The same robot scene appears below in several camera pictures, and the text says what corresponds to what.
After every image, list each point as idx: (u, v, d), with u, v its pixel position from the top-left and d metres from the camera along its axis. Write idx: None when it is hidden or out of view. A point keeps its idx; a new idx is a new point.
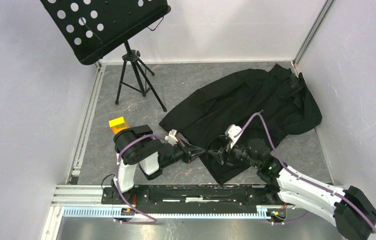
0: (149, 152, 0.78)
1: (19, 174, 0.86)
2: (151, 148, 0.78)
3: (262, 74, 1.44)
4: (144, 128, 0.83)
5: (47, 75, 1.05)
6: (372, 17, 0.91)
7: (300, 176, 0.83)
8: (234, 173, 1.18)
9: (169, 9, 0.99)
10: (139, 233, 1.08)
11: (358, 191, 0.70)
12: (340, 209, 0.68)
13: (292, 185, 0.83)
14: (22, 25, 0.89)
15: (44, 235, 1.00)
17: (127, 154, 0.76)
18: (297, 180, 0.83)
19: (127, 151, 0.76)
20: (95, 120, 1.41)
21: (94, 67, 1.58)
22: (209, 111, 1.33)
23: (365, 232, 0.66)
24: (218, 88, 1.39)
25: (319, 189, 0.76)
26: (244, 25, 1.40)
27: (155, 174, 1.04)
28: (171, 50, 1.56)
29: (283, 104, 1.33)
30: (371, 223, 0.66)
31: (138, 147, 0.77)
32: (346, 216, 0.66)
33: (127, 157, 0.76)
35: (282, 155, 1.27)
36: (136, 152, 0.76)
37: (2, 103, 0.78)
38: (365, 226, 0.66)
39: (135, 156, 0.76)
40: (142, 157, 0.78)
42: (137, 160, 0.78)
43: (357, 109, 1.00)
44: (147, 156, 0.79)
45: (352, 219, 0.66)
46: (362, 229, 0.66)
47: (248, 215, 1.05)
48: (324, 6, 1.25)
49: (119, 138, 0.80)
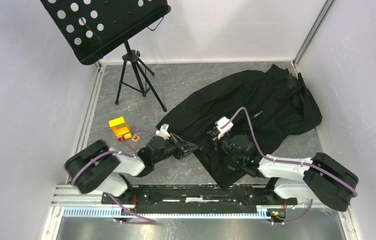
0: (104, 175, 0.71)
1: (20, 172, 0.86)
2: (109, 167, 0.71)
3: (261, 75, 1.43)
4: (90, 151, 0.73)
5: (47, 75, 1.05)
6: (372, 17, 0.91)
7: (276, 159, 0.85)
8: (236, 176, 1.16)
9: (169, 9, 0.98)
10: (139, 233, 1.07)
11: (325, 156, 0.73)
12: (309, 176, 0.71)
13: (271, 169, 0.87)
14: (23, 26, 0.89)
15: (44, 235, 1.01)
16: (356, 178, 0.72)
17: (80, 183, 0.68)
18: (273, 163, 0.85)
19: (79, 180, 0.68)
20: (95, 120, 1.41)
21: (94, 67, 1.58)
22: (208, 112, 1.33)
23: (346, 196, 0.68)
24: (218, 89, 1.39)
25: (291, 164, 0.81)
26: (244, 25, 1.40)
27: (147, 170, 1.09)
28: (171, 50, 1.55)
29: (283, 105, 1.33)
30: (346, 183, 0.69)
31: (89, 171, 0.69)
32: (315, 180, 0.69)
33: (80, 186, 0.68)
35: (282, 155, 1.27)
36: (88, 179, 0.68)
37: (2, 104, 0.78)
38: (342, 188, 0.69)
39: (90, 182, 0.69)
40: (97, 181, 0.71)
42: (93, 185, 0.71)
43: (358, 108, 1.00)
44: (103, 178, 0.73)
45: (324, 183, 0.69)
46: (340, 192, 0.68)
47: (248, 215, 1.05)
48: (324, 6, 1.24)
49: (70, 165, 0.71)
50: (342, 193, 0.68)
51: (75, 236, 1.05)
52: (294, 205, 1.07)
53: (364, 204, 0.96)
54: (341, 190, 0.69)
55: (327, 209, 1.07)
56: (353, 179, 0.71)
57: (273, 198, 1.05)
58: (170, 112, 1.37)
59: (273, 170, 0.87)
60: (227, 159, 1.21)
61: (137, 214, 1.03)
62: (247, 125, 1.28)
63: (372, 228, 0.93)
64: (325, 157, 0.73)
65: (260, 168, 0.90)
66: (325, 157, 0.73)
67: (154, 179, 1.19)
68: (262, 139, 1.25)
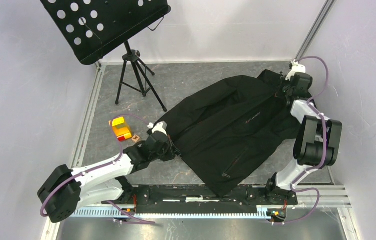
0: (71, 202, 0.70)
1: (19, 173, 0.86)
2: (75, 194, 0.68)
3: (253, 80, 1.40)
4: (53, 179, 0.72)
5: (47, 75, 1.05)
6: (372, 17, 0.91)
7: (310, 103, 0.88)
8: (231, 184, 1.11)
9: (169, 9, 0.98)
10: (139, 233, 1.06)
11: (338, 125, 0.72)
12: (310, 117, 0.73)
13: (298, 105, 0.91)
14: (23, 26, 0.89)
15: (44, 235, 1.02)
16: (333, 162, 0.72)
17: (50, 210, 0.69)
18: (304, 104, 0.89)
19: (49, 207, 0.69)
20: (95, 120, 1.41)
21: (94, 67, 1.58)
22: (200, 119, 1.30)
23: (309, 154, 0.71)
24: (210, 95, 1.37)
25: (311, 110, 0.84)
26: (244, 25, 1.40)
27: (143, 165, 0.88)
28: (171, 50, 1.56)
29: (279, 109, 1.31)
30: (323, 150, 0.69)
31: (58, 199, 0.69)
32: (307, 122, 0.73)
33: (51, 214, 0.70)
35: (282, 155, 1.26)
36: (56, 207, 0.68)
37: (2, 104, 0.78)
38: (312, 146, 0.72)
39: (58, 211, 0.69)
40: (66, 208, 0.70)
42: (67, 211, 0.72)
43: (358, 108, 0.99)
44: (73, 204, 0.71)
45: (309, 130, 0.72)
46: (309, 146, 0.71)
47: (248, 215, 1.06)
48: (324, 6, 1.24)
49: (43, 193, 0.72)
50: (309, 149, 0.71)
51: (75, 236, 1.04)
52: (294, 205, 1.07)
53: (364, 203, 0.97)
54: (310, 148, 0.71)
55: (327, 209, 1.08)
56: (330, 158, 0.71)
57: (269, 186, 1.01)
58: (162, 118, 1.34)
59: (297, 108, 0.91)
60: (221, 165, 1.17)
61: (131, 216, 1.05)
62: (241, 128, 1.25)
63: (372, 228, 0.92)
64: (338, 126, 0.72)
65: (294, 100, 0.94)
66: (339, 126, 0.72)
67: (154, 179, 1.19)
68: (255, 145, 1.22)
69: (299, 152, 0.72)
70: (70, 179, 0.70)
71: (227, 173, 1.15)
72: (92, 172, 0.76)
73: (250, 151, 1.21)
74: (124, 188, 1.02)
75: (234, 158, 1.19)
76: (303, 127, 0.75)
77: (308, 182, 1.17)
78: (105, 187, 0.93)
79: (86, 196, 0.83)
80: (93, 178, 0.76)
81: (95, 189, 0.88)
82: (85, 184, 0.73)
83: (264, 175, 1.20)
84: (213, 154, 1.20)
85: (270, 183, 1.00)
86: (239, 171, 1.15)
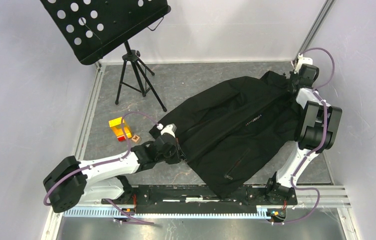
0: (76, 194, 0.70)
1: (19, 173, 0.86)
2: (81, 186, 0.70)
3: (256, 81, 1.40)
4: (59, 170, 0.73)
5: (47, 75, 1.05)
6: (372, 17, 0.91)
7: (314, 91, 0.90)
8: (232, 185, 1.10)
9: (169, 9, 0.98)
10: (139, 233, 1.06)
11: (339, 111, 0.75)
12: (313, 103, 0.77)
13: (303, 92, 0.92)
14: (23, 26, 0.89)
15: (44, 235, 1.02)
16: (331, 147, 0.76)
17: (54, 200, 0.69)
18: (309, 92, 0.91)
19: (53, 196, 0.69)
20: (95, 120, 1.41)
21: (94, 67, 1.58)
22: (201, 120, 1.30)
23: (309, 136, 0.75)
24: (212, 96, 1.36)
25: (315, 97, 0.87)
26: (244, 25, 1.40)
27: (149, 164, 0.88)
28: (171, 50, 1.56)
29: (280, 111, 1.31)
30: (322, 134, 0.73)
31: (63, 189, 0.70)
32: (310, 107, 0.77)
33: (54, 204, 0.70)
35: (283, 156, 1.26)
36: (60, 197, 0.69)
37: (2, 104, 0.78)
38: (312, 130, 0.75)
39: (61, 201, 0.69)
40: (70, 199, 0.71)
42: (70, 202, 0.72)
43: (357, 108, 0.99)
44: (76, 196, 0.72)
45: (311, 115, 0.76)
46: (310, 129, 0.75)
47: (248, 215, 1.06)
48: (324, 6, 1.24)
49: (49, 182, 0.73)
50: (309, 132, 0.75)
51: (75, 236, 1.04)
52: (294, 205, 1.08)
53: (364, 203, 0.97)
54: (310, 131, 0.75)
55: (327, 209, 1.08)
56: (328, 142, 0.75)
57: (269, 185, 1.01)
58: (162, 118, 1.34)
59: (302, 95, 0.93)
60: (223, 167, 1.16)
61: (131, 216, 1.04)
62: (241, 131, 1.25)
63: (372, 228, 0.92)
64: (339, 113, 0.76)
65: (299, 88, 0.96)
66: (339, 113, 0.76)
67: (154, 178, 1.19)
68: (256, 146, 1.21)
69: (299, 134, 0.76)
70: (78, 171, 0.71)
71: (230, 174, 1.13)
72: (99, 166, 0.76)
73: (252, 153, 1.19)
74: (124, 188, 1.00)
75: (236, 160, 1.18)
76: (304, 112, 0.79)
77: (308, 182, 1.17)
78: (107, 185, 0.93)
79: (89, 191, 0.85)
80: (99, 172, 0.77)
81: (97, 186, 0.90)
82: (90, 177, 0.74)
83: (264, 175, 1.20)
84: (214, 156, 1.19)
85: (270, 182, 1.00)
86: (240, 173, 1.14)
